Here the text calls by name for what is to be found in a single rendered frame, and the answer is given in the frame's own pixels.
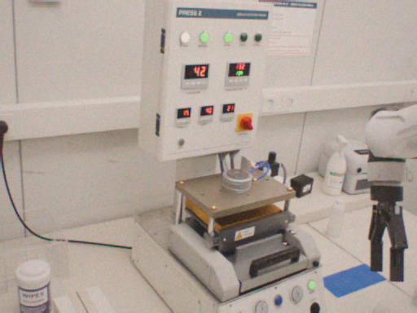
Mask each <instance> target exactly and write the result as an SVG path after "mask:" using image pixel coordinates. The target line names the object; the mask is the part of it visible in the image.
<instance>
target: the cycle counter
mask: <svg viewBox="0 0 417 313"><path fill-rule="evenodd" d="M206 67H207V65H205V66H188V67H187V78H196V77H205V74H206Z"/></svg>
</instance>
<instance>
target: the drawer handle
mask: <svg viewBox="0 0 417 313"><path fill-rule="evenodd" d="M299 257H300V248H298V247H297V246H294V247H291V248H289V249H284V250H281V251H279V252H277V253H271V254H269V255H266V256H265V257H263V258H259V259H254V260H252V263H251V264H250V267H249V272H248V274H249V275H251V276H252V277H253V278H256V277H257V275H258V271H259V270H260V269H263V268H267V267H270V266H273V265H274V264H277V263H281V262H284V261H287V260H289V259H291V260H293V261H294V262H299Z"/></svg>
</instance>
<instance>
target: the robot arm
mask: <svg viewBox="0 0 417 313"><path fill-rule="evenodd" d="M364 138H365V144H366V145H367V146H368V150H369V157H368V160H367V181H368V182H371V181H373V185H379V186H370V199H371V201H377V205H372V216H371V224H370V229H369V233H368V237H367V239H368V240H370V242H371V249H370V271H371V272H379V271H383V254H384V242H383V240H382V239H383V235H384V230H385V228H387V230H388V238H389V240H390V243H391V246H392V247H390V248H389V280H390V281H391V282H404V261H405V249H408V247H409V246H408V242H407V238H406V229H405V224H404V221H403V217H402V216H403V208H402V206H401V205H396V202H397V201H403V196H404V186H400V184H401V182H413V181H414V175H413V173H412V172H411V171H410V170H409V168H408V167H407V166H406V159H416V160H417V104H416V105H413V106H411V107H409V108H404V109H402V108H400V107H395V106H389V107H381V108H378V109H376V110H374V111H373V112H371V115H370V116H369V122H368V123H367V126H366V128H365V130H364Z"/></svg>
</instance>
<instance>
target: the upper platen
mask: <svg viewBox="0 0 417 313"><path fill-rule="evenodd" d="M185 206H186V207H185V211H186V212H187V213H188V214H190V215H191V216H192V217H193V219H196V220H197V222H198V223H200V224H201V225H202V226H203V227H204V228H206V229H207V230H208V226H209V216H208V215H207V214H206V213H205V212H204V211H203V210H202V209H200V208H198V207H197V205H194V204H193V203H192V202H191V201H190V200H189V199H187V198H186V202H185ZM282 212H283V210H282V209H280V208H279V207H278V206H277V205H275V204H270V205H265V206H262V207H259V208H255V209H249V210H245V211H243V212H239V213H237V214H229V215H227V216H223V217H220V218H216V222H215V228H214V232H216V233H217V230H221V229H223V228H227V227H231V226H234V225H239V224H242V223H246V222H249V221H252V220H254V219H260V218H264V217H267V216H270V215H272V214H280V213H282Z"/></svg>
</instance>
